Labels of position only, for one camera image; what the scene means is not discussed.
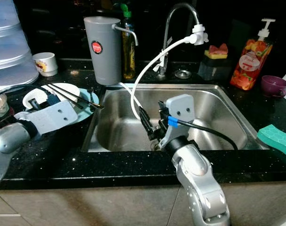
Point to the white bowl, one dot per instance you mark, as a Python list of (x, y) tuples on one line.
[(70, 90)]

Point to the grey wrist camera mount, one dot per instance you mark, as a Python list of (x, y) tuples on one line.
[(180, 110), (54, 117)]

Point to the dark thin chopstick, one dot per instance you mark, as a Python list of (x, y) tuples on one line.
[(86, 100)]

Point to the white faucet diverter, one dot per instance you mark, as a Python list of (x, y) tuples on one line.
[(199, 35)]

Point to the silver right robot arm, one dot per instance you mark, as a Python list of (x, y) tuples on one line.
[(199, 179)]

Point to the teal honeycomb sponge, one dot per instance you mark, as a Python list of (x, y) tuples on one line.
[(277, 141)]

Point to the white printed mug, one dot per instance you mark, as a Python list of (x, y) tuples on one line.
[(46, 65)]

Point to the chrome gooseneck faucet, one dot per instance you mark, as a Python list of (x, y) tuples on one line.
[(167, 33)]

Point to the round chrome hole cover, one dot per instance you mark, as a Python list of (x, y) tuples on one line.
[(183, 74)]

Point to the black sponge holder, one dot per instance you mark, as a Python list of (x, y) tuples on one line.
[(213, 69)]

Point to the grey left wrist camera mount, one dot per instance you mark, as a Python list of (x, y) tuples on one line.
[(54, 117)]

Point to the yellow sponge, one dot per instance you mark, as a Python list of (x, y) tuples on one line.
[(213, 55)]

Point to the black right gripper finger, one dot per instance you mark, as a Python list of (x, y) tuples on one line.
[(148, 122), (163, 114)]

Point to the orange soap pump bottle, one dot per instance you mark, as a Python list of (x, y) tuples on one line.
[(249, 66)]

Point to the clear plastic stacked containers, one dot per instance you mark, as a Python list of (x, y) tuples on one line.
[(11, 47)]

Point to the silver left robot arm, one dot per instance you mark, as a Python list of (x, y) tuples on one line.
[(5, 141)]

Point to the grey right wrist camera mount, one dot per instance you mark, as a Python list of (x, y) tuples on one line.
[(180, 110)]

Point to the small chrome filter tap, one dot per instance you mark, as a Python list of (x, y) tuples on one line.
[(129, 31)]

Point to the purple cup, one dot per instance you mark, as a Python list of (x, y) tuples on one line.
[(274, 87)]

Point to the stainless steel sink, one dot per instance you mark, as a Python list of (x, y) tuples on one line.
[(223, 117)]

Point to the oil bottle with green cap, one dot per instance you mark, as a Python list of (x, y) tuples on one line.
[(129, 59)]

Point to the metal sink drain strainer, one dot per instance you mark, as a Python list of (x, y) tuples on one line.
[(156, 146)]

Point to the grey water filter canister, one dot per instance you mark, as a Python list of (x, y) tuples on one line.
[(101, 66)]

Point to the pink scrub pad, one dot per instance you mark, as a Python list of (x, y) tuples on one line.
[(219, 48)]

